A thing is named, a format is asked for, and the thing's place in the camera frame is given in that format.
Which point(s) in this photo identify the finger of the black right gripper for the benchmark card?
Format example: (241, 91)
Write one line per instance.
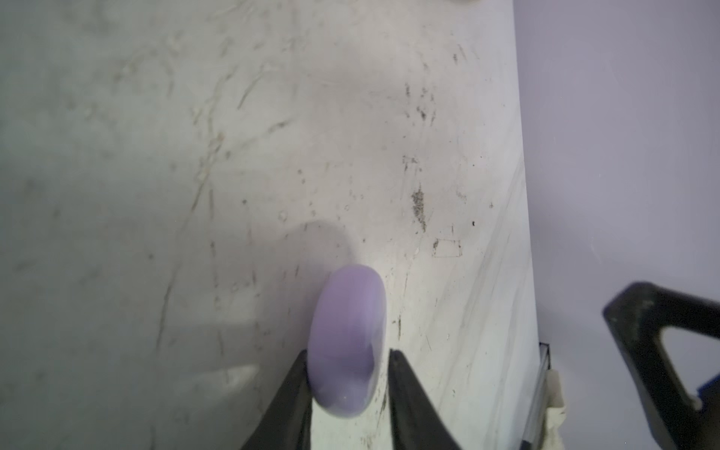
(636, 319)

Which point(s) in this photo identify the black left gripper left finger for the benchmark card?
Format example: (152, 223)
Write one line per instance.
(287, 422)

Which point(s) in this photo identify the purple earbud charging case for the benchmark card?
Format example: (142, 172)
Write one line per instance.
(346, 340)

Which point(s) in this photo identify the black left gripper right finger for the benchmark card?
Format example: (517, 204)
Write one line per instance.
(415, 424)

